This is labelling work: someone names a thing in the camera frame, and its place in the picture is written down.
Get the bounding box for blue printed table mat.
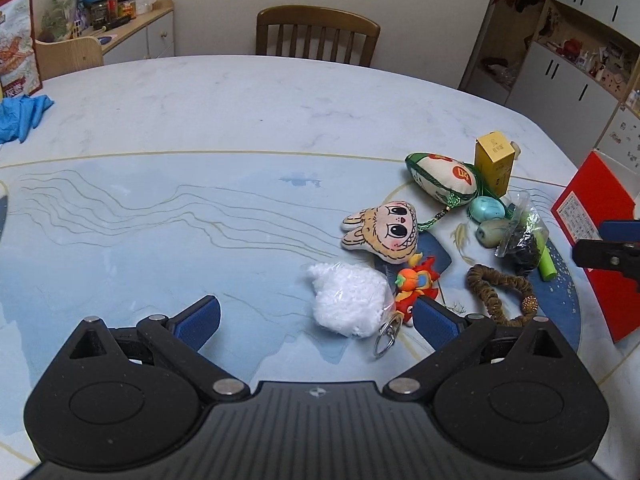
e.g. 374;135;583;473
0;148;627;480

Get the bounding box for dark glass jar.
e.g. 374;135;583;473
89;2;119;24

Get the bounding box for brown wooden dining chair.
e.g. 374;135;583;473
255;5;381;69

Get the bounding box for printed paper bag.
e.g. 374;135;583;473
0;0;44;100

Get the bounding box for white wooden wall cabinet unit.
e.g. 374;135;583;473
507;0;640;126

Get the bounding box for white cotton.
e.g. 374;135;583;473
305;261;396;339

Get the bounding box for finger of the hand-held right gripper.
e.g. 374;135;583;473
598;219;640;244
572;238;640;282

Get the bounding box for beige rabbit-eared plush face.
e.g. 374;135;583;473
341;199;419;265

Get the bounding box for black handled screwdriver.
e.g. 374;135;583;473
92;15;132;31

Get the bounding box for yellow carton box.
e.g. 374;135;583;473
473;131;516;197

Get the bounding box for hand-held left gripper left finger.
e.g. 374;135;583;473
66;295;251;404

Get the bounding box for grey green egg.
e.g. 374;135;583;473
475;218;510;248

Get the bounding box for small light wooden chair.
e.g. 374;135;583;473
34;35;105;82

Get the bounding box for blue cloth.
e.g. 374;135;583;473
0;94;55;145

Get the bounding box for light blue egg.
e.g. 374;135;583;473
468;196;506;222

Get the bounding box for red orange toy keychain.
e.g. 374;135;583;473
374;254;442;359

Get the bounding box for white side cabinet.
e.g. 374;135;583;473
95;0;176;66

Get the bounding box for white green embroidered sachet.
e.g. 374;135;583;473
404;152;507;235

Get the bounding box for brown hair scrunchie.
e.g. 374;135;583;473
466;263;542;329

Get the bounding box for white cabinet with stickers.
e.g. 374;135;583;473
592;104;640;171

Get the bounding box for clear bag with dark contents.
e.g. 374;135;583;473
494;190;550;276

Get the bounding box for red cardboard box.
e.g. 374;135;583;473
550;149;640;344

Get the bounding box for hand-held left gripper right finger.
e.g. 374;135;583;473
382;295;576;403

